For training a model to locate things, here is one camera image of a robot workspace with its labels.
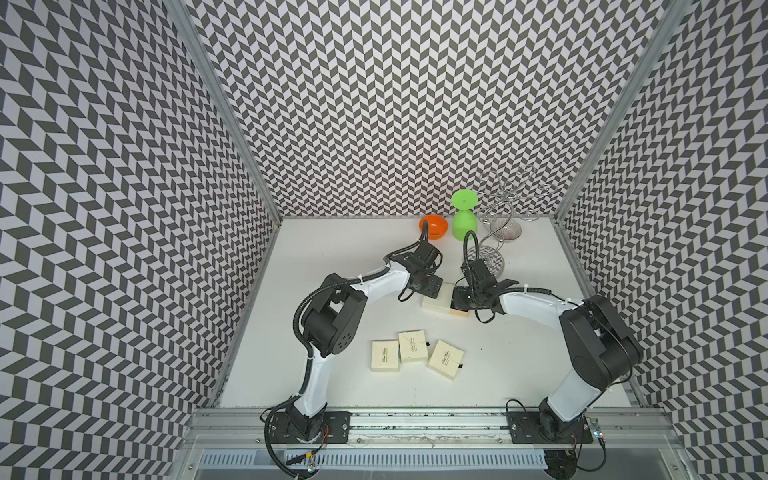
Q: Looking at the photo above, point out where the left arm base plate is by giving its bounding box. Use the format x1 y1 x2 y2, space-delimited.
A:
267 411 351 445

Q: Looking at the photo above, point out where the orange bowl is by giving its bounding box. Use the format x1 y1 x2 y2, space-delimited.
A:
418 214 448 240

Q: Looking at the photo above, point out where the aluminium mounting rail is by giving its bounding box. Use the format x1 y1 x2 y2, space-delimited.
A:
180 406 683 449

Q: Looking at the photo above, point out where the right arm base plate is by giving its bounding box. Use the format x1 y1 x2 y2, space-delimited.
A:
507 411 595 446

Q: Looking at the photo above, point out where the silver wire jewelry tree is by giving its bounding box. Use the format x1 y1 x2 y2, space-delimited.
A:
477 179 553 245

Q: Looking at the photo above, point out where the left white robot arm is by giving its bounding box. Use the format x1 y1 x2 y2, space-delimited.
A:
262 220 443 422

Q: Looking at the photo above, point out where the cream drawer jewelry box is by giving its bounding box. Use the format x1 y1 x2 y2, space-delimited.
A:
421 282 469 317

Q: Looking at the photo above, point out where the green plastic stand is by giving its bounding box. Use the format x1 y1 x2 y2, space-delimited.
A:
451 189 478 241

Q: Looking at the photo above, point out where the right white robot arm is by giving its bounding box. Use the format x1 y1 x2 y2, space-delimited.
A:
452 231 644 443

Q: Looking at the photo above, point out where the silver jewelry stand front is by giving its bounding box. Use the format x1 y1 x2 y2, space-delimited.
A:
466 209 517 278

